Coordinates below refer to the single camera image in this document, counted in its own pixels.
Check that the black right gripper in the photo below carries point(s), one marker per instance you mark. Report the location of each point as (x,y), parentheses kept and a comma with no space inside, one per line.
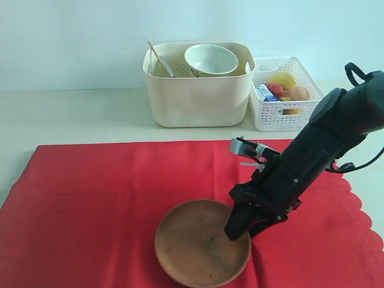
(276,185)

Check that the brown wooden plate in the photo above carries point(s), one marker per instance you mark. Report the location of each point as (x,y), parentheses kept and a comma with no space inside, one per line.
(193,249)

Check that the yellow cheese wedge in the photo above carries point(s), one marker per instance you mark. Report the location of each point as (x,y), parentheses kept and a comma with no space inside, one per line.
(286,98)

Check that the blue white milk carton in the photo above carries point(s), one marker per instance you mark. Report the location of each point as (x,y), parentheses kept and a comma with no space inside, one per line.
(264,94)

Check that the red sausage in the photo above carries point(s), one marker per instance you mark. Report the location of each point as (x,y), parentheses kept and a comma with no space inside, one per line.
(276,89)

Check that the yellow lemon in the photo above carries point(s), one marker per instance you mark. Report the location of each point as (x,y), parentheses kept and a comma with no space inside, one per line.
(285,80)

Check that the stainless steel cup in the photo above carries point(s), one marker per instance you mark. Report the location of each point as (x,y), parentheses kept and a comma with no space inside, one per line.
(248,69)

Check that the pale green ceramic bowl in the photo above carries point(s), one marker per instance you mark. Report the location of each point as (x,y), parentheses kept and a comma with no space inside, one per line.
(210,60)

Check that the red table cloth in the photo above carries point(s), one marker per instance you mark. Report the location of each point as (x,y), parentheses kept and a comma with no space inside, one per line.
(86,216)

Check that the wooden chopstick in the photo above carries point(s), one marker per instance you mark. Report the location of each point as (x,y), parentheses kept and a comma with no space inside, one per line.
(158,57)

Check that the metal table knife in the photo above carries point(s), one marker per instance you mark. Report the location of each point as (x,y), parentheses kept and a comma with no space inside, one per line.
(167,67)

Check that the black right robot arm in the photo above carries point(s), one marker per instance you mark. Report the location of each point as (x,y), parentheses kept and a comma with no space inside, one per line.
(340,122)

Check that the white perforated plastic basket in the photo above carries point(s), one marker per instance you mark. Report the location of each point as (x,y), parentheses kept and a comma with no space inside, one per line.
(282,115)

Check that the cream plastic tub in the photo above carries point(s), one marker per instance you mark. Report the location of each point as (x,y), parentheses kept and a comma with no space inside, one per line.
(187,101)

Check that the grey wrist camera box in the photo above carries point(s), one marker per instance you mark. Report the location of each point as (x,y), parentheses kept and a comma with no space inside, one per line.
(256,151)

